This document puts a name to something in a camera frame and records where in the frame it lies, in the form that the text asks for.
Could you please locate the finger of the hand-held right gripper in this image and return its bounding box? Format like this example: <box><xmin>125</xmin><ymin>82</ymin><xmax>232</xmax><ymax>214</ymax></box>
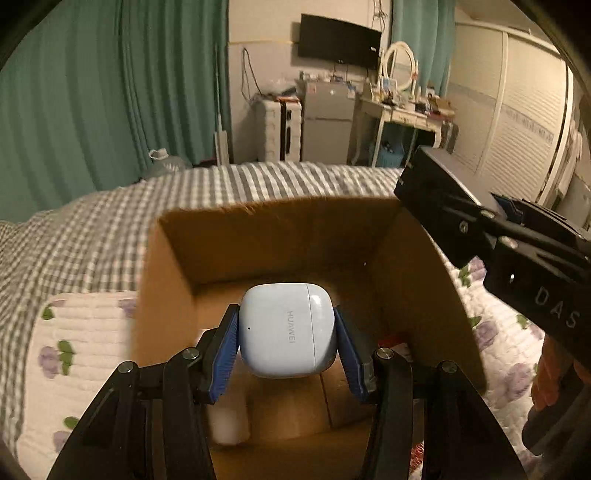
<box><xmin>490</xmin><ymin>191</ymin><xmax>591</xmax><ymax>245</ymax></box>
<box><xmin>436</xmin><ymin>196</ymin><xmax>520</xmax><ymax>252</ymax></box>

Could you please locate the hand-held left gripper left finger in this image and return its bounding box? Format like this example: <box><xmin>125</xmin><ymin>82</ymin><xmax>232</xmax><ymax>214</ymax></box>
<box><xmin>46</xmin><ymin>303</ymin><xmax>242</xmax><ymax>480</ymax></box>

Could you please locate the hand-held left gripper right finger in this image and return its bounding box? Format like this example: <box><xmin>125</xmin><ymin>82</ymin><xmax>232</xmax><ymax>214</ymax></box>
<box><xmin>333</xmin><ymin>305</ymin><xmax>527</xmax><ymax>480</ymax></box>

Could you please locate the black rectangular box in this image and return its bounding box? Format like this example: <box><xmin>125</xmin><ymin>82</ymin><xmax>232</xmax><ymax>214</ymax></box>
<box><xmin>394</xmin><ymin>146</ymin><xmax>497</xmax><ymax>269</ymax></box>

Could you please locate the pale blue earbuds case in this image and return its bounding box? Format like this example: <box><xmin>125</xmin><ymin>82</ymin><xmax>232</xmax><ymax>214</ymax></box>
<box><xmin>238</xmin><ymin>282</ymin><xmax>339</xmax><ymax>379</ymax></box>

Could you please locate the brown cardboard box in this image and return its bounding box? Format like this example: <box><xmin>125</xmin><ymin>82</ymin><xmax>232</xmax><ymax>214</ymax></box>
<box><xmin>131</xmin><ymin>195</ymin><xmax>488</xmax><ymax>480</ymax></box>

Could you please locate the person's right forearm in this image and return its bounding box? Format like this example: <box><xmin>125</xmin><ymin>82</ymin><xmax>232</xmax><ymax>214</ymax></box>
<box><xmin>522</xmin><ymin>330</ymin><xmax>591</xmax><ymax>462</ymax></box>

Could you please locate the white object in box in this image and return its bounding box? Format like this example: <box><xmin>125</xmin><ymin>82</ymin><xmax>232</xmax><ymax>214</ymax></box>
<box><xmin>205</xmin><ymin>397</ymin><xmax>252</xmax><ymax>446</ymax></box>

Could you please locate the white sliding wardrobe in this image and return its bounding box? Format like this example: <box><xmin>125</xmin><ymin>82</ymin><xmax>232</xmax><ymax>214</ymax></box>
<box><xmin>447</xmin><ymin>21</ymin><xmax>591</xmax><ymax>217</ymax></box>

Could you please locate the red patterned item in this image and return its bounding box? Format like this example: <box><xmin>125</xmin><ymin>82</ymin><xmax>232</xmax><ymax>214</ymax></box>
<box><xmin>402</xmin><ymin>440</ymin><xmax>428</xmax><ymax>480</ymax></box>

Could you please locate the white dressing table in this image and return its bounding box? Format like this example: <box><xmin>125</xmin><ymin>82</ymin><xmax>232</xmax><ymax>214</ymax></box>
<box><xmin>351</xmin><ymin>95</ymin><xmax>458</xmax><ymax>168</ymax></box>

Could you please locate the white floral quilt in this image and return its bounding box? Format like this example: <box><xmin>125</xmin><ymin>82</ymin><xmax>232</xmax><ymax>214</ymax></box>
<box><xmin>18</xmin><ymin>290</ymin><xmax>139</xmax><ymax>480</ymax></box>

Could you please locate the round white vanity mirror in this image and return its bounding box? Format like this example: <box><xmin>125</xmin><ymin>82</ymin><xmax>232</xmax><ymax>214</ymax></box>
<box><xmin>379</xmin><ymin>41</ymin><xmax>419</xmax><ymax>93</ymax></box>

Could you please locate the grey small fridge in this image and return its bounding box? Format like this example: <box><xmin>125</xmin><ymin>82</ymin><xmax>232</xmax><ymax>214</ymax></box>
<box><xmin>295</xmin><ymin>79</ymin><xmax>356</xmax><ymax>164</ymax></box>

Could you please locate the narrow green curtain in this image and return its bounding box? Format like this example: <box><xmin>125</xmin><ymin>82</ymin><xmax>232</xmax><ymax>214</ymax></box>
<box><xmin>390</xmin><ymin>0</ymin><xmax>457</xmax><ymax>100</ymax></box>

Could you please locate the grey checked bed sheet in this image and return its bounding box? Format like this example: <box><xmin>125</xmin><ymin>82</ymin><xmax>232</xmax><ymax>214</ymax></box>
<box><xmin>0</xmin><ymin>161</ymin><xmax>407</xmax><ymax>444</ymax></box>

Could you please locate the grey plastic bag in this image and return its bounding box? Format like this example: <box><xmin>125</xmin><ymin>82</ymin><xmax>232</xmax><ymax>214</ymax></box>
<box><xmin>139</xmin><ymin>148</ymin><xmax>192</xmax><ymax>182</ymax></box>

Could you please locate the white ribbed suitcase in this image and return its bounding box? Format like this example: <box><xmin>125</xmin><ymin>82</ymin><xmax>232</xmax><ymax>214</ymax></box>
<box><xmin>252</xmin><ymin>95</ymin><xmax>303</xmax><ymax>162</ymax></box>

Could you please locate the white mop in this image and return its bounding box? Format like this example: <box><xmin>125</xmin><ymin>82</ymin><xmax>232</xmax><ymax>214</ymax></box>
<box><xmin>212</xmin><ymin>44</ymin><xmax>230</xmax><ymax>166</ymax></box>

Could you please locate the wide green curtain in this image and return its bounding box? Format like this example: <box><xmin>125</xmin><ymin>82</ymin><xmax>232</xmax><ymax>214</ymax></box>
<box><xmin>0</xmin><ymin>0</ymin><xmax>230</xmax><ymax>224</ymax></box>

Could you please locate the black wall television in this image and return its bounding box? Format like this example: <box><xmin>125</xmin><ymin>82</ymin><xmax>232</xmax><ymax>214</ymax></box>
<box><xmin>297</xmin><ymin>13</ymin><xmax>383</xmax><ymax>71</ymax></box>

